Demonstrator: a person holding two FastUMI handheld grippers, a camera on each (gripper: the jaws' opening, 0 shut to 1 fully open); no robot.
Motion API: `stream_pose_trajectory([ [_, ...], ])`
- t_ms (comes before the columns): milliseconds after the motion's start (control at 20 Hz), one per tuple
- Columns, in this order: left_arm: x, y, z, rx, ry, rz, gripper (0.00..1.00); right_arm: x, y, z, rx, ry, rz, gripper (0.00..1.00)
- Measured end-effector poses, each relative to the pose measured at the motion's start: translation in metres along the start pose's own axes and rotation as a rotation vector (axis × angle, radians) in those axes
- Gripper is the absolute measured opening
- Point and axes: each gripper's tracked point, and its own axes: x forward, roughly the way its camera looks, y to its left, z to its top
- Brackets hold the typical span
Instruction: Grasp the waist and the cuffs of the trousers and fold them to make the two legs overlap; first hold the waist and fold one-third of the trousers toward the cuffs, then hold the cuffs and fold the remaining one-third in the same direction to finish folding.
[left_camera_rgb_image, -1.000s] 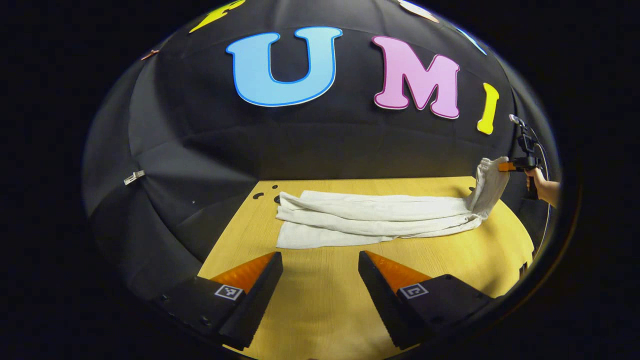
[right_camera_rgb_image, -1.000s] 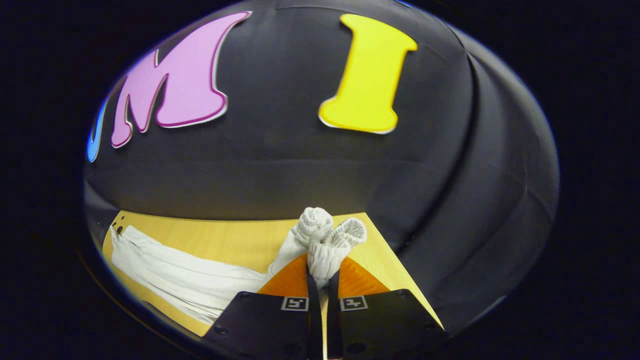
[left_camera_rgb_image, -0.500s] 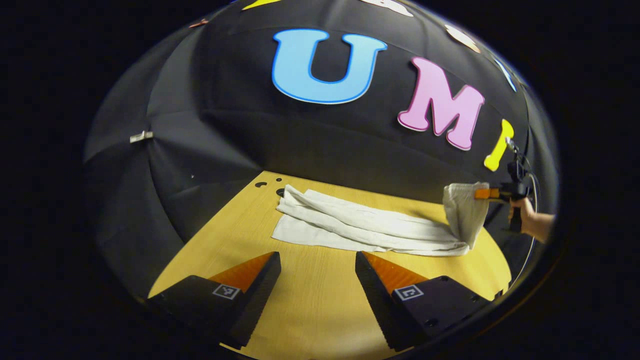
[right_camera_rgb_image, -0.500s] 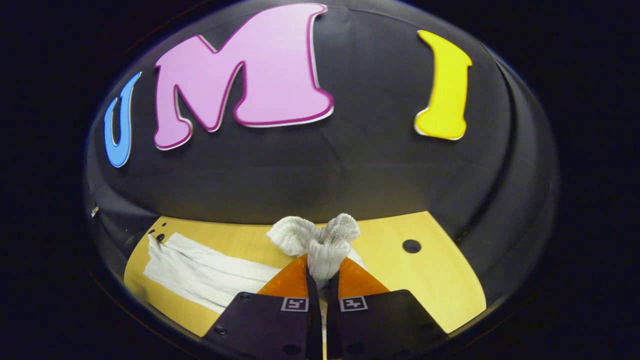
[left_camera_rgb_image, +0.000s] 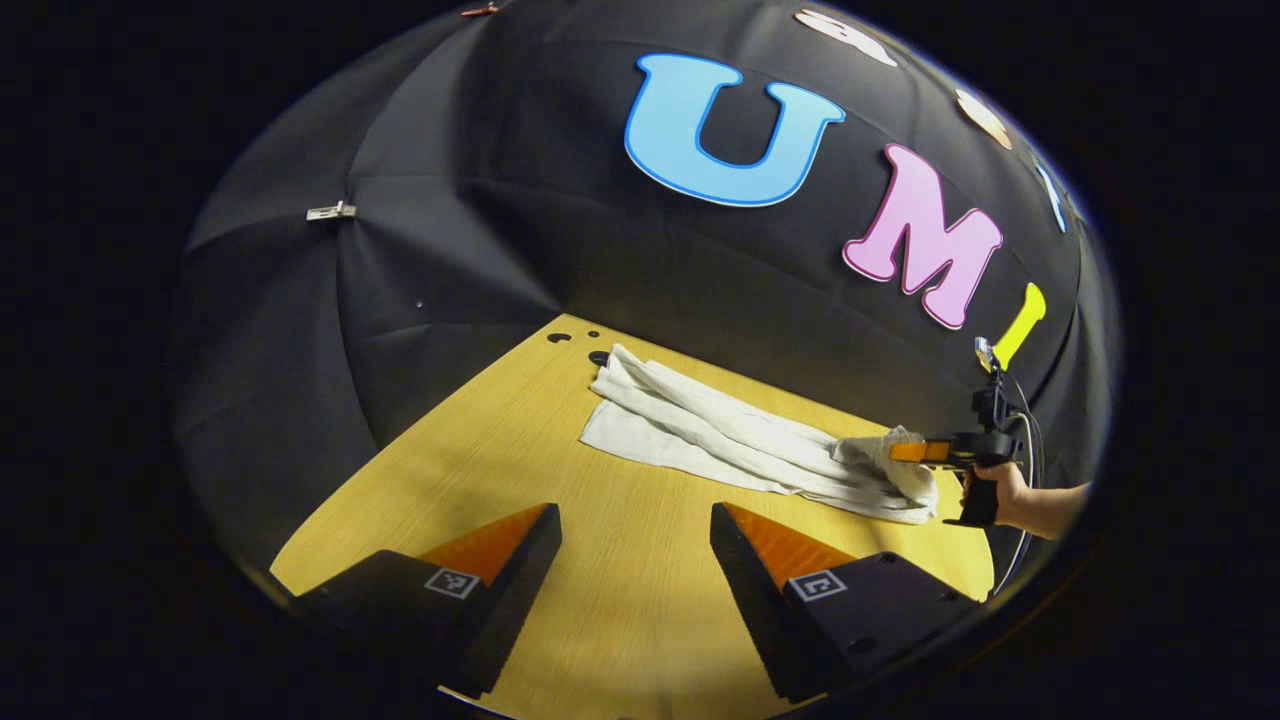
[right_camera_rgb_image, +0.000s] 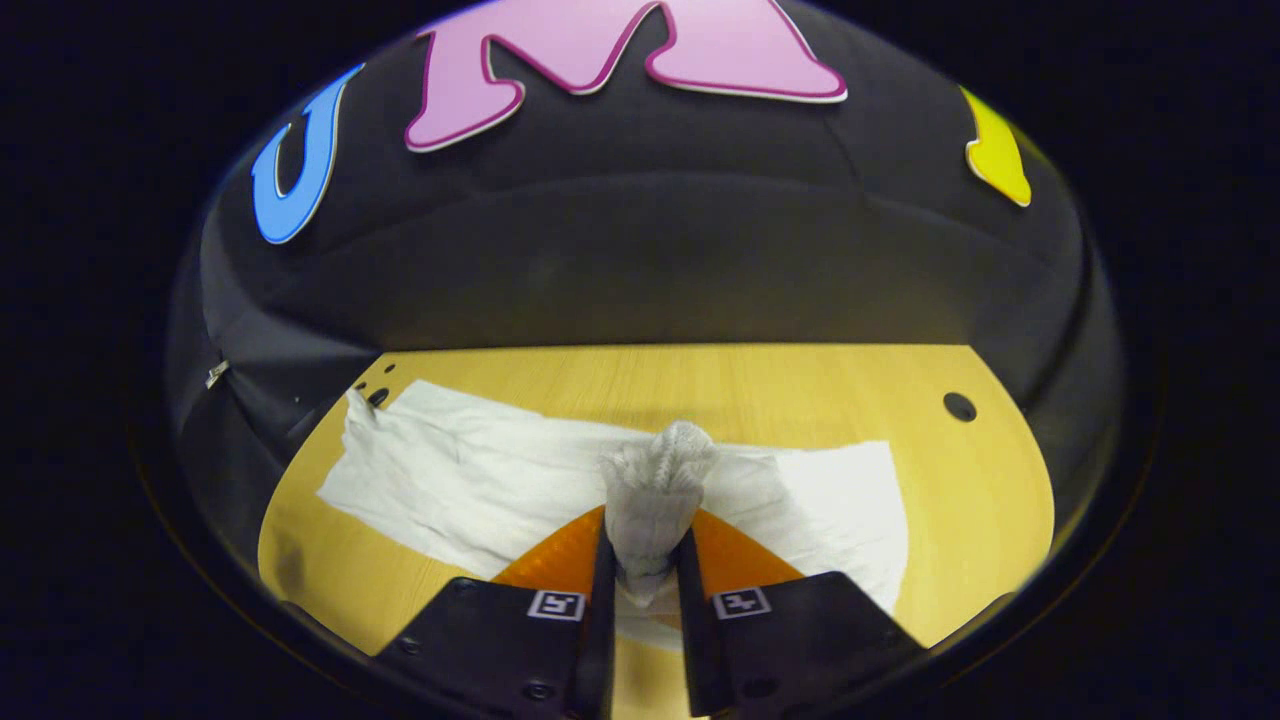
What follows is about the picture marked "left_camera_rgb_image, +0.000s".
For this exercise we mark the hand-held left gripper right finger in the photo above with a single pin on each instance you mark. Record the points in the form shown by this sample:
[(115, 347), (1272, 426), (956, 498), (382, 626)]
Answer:
[(760, 610)]

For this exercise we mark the silver metal clip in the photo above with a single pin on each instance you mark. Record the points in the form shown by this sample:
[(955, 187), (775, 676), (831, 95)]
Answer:
[(330, 212)]

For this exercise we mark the white jeans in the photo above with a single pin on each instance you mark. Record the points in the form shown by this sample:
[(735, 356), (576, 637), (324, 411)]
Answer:
[(700, 430)]

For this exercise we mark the black backdrop cloth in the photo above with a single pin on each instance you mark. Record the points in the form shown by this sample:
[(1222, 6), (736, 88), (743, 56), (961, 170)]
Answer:
[(450, 150)]

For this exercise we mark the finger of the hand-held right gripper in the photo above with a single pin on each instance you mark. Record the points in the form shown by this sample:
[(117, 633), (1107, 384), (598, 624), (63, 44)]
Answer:
[(920, 451)]

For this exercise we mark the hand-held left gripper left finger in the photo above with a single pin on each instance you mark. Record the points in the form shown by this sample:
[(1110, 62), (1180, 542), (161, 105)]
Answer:
[(505, 605)]

